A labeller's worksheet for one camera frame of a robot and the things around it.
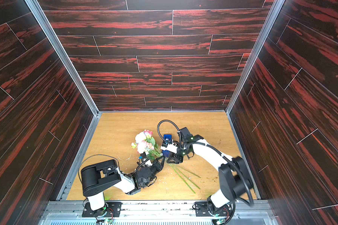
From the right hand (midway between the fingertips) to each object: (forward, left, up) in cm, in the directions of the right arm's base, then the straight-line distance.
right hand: (172, 156), depth 86 cm
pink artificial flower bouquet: (0, +15, +14) cm, 20 cm away
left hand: (-3, +3, +3) cm, 5 cm away
